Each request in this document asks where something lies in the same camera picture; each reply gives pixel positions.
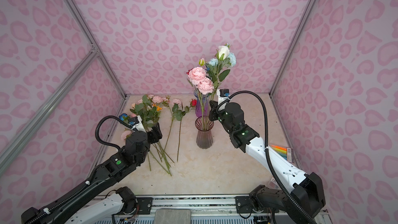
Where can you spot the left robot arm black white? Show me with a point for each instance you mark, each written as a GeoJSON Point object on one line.
{"type": "Point", "coordinates": [105, 175]}

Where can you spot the grey block on rail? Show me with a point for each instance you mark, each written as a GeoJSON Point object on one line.
{"type": "Point", "coordinates": [172, 216]}

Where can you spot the light blue flower sprig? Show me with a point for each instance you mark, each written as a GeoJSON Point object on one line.
{"type": "Point", "coordinates": [232, 58]}

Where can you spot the white rose long stem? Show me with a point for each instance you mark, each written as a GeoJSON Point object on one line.
{"type": "Point", "coordinates": [218, 67]}

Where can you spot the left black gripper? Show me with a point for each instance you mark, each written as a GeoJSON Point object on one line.
{"type": "Point", "coordinates": [156, 131]}

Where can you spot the small red rose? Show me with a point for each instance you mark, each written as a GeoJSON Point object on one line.
{"type": "Point", "coordinates": [193, 102]}

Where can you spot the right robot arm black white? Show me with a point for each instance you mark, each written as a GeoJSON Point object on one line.
{"type": "Point", "coordinates": [300, 194]}

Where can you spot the purple blue glass vase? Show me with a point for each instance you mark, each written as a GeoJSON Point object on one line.
{"type": "Point", "coordinates": [202, 106]}

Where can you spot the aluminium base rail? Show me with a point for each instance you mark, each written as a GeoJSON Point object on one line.
{"type": "Point", "coordinates": [205, 209]}

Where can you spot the pink flower sprig low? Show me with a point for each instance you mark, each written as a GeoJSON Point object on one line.
{"type": "Point", "coordinates": [125, 134]}

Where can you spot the smoky pink glass vase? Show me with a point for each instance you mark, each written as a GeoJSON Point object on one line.
{"type": "Point", "coordinates": [204, 138]}

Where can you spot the pink flower sprig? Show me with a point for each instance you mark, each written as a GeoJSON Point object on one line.
{"type": "Point", "coordinates": [176, 108]}

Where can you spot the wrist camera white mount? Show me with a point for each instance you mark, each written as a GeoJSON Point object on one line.
{"type": "Point", "coordinates": [223, 98]}
{"type": "Point", "coordinates": [135, 124]}

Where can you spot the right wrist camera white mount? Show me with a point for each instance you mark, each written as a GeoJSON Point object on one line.
{"type": "Point", "coordinates": [223, 98]}

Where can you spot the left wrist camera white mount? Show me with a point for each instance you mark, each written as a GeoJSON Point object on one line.
{"type": "Point", "coordinates": [135, 124]}

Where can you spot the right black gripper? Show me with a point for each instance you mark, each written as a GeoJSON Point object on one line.
{"type": "Point", "coordinates": [213, 111]}

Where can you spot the blue flower at wall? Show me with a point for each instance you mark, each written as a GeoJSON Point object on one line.
{"type": "Point", "coordinates": [124, 117]}

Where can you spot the pink carnation sprig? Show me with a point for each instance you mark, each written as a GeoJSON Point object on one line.
{"type": "Point", "coordinates": [199, 79]}

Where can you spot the colourful packet at wall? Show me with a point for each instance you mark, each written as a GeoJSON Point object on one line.
{"type": "Point", "coordinates": [285, 152]}

